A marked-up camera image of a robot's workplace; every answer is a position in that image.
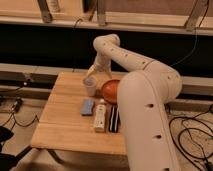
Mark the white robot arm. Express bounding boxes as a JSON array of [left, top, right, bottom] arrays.
[[87, 34, 182, 171]]

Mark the blue sponge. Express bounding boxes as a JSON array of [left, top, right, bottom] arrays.
[[80, 99, 95, 116]]

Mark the white bottle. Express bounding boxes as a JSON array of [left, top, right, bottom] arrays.
[[93, 99, 106, 132]]

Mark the orange ceramic bowl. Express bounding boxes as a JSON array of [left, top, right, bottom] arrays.
[[101, 79, 119, 104]]

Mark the black floor cable right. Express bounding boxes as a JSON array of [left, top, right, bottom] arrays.
[[168, 104, 213, 171]]

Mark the black floor cable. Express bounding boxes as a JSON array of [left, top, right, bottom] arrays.
[[168, 104, 213, 171], [0, 96, 41, 129]]

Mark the translucent white cup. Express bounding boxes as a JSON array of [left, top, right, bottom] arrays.
[[83, 76, 97, 97]]

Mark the black floor cable left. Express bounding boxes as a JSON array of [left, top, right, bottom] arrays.
[[0, 96, 41, 129]]

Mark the black hanging cable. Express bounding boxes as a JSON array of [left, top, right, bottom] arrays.
[[169, 0, 211, 68]]

